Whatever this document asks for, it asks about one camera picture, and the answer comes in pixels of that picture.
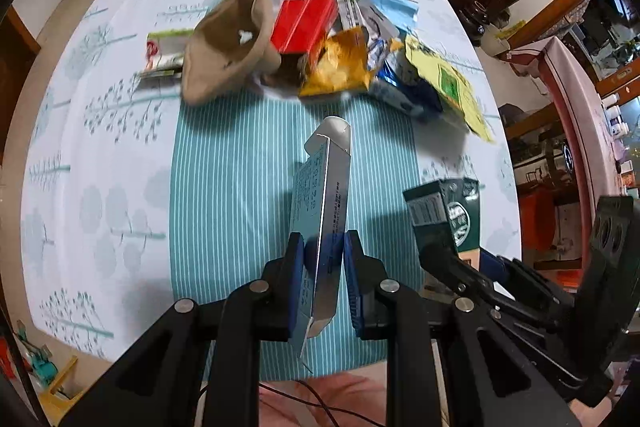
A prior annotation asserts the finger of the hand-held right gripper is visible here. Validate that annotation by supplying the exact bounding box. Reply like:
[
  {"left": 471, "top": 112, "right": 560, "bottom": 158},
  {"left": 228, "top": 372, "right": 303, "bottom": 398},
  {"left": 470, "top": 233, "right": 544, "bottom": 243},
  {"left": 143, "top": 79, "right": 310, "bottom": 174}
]
[
  {"left": 481, "top": 252, "right": 576, "bottom": 323},
  {"left": 420, "top": 241, "right": 501, "bottom": 308}
]

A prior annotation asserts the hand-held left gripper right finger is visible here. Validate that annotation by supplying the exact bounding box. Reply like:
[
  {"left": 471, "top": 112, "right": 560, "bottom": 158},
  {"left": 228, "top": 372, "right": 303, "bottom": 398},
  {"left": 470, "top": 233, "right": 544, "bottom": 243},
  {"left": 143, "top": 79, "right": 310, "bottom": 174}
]
[{"left": 342, "top": 231, "right": 581, "bottom": 427}]

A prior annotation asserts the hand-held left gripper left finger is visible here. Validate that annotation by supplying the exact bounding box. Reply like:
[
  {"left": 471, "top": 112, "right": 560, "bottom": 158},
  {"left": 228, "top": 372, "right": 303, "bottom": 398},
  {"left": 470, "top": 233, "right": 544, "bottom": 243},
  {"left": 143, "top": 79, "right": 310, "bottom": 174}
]
[{"left": 59, "top": 232, "right": 307, "bottom": 427}]

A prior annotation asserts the dark green cardboard box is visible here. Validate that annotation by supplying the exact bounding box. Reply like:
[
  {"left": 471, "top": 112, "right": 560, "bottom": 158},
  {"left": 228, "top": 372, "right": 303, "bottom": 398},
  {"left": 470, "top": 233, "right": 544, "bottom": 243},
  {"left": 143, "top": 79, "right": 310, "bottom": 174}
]
[{"left": 403, "top": 177, "right": 482, "bottom": 273}]

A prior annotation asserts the silver cardboard box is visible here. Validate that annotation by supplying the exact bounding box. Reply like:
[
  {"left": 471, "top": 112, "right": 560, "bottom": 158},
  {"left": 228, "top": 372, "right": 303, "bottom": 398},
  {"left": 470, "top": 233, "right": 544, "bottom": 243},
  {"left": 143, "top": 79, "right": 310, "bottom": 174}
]
[{"left": 289, "top": 116, "right": 353, "bottom": 375}]

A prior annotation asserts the teal striped tablecloth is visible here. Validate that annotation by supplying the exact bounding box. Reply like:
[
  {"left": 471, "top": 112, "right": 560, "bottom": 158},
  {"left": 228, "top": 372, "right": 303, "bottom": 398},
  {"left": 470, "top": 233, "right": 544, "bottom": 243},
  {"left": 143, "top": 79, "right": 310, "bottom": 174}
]
[{"left": 20, "top": 0, "right": 523, "bottom": 383}]

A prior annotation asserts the pink covered table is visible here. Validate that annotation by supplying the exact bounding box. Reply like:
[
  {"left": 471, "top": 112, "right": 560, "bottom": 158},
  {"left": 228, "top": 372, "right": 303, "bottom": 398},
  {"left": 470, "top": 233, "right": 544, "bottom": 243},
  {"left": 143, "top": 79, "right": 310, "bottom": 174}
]
[{"left": 505, "top": 37, "right": 640, "bottom": 258}]

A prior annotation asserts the yellow green packet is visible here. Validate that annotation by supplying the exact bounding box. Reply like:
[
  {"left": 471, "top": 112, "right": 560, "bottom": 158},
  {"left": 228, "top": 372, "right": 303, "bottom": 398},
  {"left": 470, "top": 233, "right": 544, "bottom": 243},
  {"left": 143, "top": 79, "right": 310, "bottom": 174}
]
[{"left": 404, "top": 34, "right": 496, "bottom": 142}]

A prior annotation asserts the blue and white wrapper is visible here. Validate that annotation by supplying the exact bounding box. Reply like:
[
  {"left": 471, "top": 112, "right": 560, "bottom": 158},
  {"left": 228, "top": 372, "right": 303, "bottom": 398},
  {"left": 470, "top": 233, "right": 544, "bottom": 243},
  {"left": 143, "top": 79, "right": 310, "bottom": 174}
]
[{"left": 367, "top": 38, "right": 446, "bottom": 122}]

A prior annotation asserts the white round placemat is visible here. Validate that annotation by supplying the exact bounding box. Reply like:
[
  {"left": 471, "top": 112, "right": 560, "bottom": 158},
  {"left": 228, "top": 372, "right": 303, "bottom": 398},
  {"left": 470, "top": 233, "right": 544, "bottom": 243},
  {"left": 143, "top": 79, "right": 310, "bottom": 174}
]
[{"left": 250, "top": 74, "right": 303, "bottom": 102}]

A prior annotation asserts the yellow snack bag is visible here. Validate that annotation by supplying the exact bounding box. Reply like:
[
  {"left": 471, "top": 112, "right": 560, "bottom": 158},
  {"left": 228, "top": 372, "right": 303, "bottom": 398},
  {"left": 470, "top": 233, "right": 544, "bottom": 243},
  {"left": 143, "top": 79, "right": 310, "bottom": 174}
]
[{"left": 298, "top": 27, "right": 376, "bottom": 98}]

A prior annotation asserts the dark brown pot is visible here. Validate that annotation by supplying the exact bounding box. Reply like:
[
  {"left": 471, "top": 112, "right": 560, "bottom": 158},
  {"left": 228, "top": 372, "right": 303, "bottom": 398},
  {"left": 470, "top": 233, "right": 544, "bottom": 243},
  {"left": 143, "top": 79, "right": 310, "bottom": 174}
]
[{"left": 460, "top": 0, "right": 493, "bottom": 45}]

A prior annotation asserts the brown paper bag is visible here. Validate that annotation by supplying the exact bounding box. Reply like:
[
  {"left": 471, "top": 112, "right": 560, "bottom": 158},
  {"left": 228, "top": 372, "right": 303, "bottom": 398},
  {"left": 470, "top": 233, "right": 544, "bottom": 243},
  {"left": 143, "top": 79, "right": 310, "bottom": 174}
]
[{"left": 180, "top": 0, "right": 283, "bottom": 106}]

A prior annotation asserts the red cardboard box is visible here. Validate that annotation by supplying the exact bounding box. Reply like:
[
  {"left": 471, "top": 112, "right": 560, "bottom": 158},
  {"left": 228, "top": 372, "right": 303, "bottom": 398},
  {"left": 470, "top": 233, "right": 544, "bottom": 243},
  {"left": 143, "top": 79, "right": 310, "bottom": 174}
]
[{"left": 270, "top": 0, "right": 341, "bottom": 56}]

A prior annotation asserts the yellow plastic stool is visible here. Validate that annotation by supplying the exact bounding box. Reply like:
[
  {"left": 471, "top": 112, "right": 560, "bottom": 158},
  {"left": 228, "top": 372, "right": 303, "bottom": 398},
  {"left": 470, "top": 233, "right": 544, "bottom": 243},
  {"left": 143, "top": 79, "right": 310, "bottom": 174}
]
[{"left": 37, "top": 354, "right": 83, "bottom": 410}]

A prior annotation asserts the silver foil wrapper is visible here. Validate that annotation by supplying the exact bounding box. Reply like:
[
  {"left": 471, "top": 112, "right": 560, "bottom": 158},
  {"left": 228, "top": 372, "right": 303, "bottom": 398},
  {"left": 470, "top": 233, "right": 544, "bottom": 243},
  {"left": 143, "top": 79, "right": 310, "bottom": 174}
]
[{"left": 335, "top": 0, "right": 396, "bottom": 52}]

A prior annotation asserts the white green red packet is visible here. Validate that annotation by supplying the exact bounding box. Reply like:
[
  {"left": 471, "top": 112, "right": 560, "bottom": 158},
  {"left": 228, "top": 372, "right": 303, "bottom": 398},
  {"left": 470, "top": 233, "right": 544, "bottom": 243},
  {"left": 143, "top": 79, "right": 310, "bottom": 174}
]
[{"left": 137, "top": 28, "right": 196, "bottom": 80}]

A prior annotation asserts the teal plastic toy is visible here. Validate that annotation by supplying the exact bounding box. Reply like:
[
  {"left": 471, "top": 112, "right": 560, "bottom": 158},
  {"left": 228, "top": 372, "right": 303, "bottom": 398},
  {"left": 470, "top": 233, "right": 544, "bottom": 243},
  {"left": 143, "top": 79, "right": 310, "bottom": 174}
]
[{"left": 15, "top": 322, "right": 56, "bottom": 388}]

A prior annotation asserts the light blue packet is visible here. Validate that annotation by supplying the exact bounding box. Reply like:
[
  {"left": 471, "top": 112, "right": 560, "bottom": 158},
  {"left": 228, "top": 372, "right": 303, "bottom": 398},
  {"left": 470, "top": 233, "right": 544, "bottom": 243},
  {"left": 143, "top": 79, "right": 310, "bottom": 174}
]
[{"left": 357, "top": 0, "right": 420, "bottom": 28}]

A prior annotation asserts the wooden door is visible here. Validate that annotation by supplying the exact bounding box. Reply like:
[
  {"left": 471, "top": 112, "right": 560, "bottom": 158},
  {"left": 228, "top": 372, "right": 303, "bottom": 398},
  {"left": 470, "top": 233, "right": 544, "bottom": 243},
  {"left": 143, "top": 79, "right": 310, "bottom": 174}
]
[{"left": 0, "top": 4, "right": 41, "bottom": 152}]

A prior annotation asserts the black cable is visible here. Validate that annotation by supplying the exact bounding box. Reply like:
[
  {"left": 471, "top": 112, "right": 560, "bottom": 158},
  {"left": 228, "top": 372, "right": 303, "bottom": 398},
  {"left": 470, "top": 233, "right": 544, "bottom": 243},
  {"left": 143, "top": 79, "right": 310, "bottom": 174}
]
[{"left": 197, "top": 379, "right": 386, "bottom": 427}]

